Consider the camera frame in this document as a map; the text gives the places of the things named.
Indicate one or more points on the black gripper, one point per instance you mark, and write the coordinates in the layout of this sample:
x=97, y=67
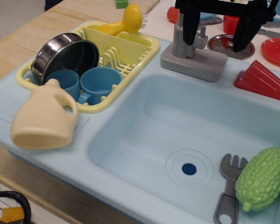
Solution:
x=252, y=15

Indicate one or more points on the grey toy faucet with lever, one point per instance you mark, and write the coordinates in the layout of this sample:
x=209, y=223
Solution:
x=193, y=60

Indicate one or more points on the grey toy utensil back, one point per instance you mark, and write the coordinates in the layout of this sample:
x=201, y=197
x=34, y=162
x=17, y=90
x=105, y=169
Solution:
x=211, y=21

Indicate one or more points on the red cup upright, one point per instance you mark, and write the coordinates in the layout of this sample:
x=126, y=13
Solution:
x=230, y=24

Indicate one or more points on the red small cup back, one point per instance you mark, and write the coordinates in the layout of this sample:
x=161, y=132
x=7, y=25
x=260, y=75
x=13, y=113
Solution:
x=172, y=14

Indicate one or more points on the grey toy spoon right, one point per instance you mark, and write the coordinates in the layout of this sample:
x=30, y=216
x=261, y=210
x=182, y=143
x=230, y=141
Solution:
x=268, y=33

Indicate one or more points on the red toy plate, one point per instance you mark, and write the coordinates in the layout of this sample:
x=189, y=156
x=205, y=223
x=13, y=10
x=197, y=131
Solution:
x=271, y=50

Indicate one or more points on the red toy cup lying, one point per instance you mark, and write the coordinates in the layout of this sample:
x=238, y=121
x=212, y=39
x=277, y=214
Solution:
x=260, y=80

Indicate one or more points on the wooden board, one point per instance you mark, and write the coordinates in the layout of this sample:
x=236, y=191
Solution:
x=145, y=5

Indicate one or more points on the yellow dish brush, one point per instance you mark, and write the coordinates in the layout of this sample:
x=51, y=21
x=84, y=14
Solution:
x=133, y=20

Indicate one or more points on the green block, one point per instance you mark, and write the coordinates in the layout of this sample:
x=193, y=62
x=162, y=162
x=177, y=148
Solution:
x=121, y=4

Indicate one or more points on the yellow dish rack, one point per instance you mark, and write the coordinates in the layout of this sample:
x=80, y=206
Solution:
x=127, y=53

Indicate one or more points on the blue cup right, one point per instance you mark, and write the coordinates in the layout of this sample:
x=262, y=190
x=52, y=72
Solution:
x=97, y=83

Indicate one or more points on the blue cup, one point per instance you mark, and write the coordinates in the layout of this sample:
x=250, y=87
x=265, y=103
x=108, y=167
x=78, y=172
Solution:
x=68, y=80
x=97, y=83

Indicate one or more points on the light blue toy sink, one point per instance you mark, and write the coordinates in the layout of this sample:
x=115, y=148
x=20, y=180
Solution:
x=155, y=152

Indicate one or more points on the steel pot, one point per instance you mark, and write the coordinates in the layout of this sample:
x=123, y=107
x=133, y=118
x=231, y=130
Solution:
x=67, y=51

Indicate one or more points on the blue cup left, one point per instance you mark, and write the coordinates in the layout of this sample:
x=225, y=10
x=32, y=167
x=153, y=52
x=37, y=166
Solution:
x=68, y=80

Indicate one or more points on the green bitter melon toy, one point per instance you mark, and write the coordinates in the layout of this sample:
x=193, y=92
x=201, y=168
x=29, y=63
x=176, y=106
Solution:
x=258, y=185

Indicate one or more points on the grey toy fork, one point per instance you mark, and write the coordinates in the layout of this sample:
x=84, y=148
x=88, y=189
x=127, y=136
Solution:
x=231, y=168

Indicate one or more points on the cream detergent bottle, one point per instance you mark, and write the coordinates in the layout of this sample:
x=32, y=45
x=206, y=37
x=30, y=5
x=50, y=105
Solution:
x=46, y=120

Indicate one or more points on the orange object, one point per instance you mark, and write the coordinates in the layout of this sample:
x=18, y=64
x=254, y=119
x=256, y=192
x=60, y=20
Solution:
x=12, y=214

